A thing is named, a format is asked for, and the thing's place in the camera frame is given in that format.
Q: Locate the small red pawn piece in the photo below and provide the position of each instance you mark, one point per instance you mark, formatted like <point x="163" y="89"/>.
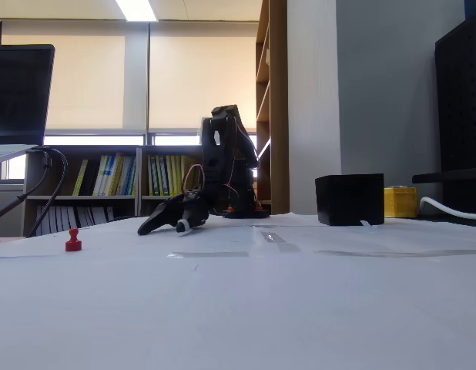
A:
<point x="73" y="243"/>

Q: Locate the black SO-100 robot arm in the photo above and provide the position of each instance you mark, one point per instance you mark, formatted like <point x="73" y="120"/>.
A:
<point x="218" y="162"/>

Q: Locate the black open box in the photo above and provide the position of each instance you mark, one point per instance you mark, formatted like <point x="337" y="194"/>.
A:
<point x="349" y="198"/>

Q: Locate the yellow cardboard box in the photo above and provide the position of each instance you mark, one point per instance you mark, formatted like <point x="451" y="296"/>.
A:
<point x="399" y="202"/>

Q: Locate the clear tape strip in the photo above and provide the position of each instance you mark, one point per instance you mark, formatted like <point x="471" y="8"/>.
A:
<point x="207" y="254"/>
<point x="280" y="243"/>

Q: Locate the white paper sheet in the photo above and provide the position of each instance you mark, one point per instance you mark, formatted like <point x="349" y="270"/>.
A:
<point x="357" y="241"/>
<point x="126" y="243"/>

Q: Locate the blue white book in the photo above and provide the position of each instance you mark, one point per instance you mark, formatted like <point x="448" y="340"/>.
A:
<point x="114" y="175"/>

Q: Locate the yellow white book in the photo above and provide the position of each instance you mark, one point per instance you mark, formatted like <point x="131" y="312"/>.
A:
<point x="100" y="175"/>

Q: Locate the black book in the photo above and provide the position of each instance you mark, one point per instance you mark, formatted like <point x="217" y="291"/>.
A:
<point x="91" y="177"/>

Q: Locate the leaning yellow book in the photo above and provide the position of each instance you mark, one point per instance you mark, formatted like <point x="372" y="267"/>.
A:
<point x="81" y="177"/>

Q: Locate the tall wooden bookshelf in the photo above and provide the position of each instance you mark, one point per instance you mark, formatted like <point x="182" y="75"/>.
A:
<point x="278" y="96"/>

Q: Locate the beige roller blind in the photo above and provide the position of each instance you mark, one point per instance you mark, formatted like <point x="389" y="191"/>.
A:
<point x="84" y="77"/>
<point x="203" y="69"/>

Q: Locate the laptop with black screen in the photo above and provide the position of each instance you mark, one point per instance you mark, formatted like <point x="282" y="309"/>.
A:
<point x="18" y="92"/>

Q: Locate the ceiling light panel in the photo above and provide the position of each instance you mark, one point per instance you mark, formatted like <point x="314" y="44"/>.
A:
<point x="136" y="9"/>

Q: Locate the black metal shelf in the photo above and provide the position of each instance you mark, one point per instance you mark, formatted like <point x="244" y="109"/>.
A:
<point x="453" y="185"/>

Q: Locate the black pegboard panel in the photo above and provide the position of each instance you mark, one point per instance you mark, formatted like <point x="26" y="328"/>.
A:
<point x="461" y="96"/>

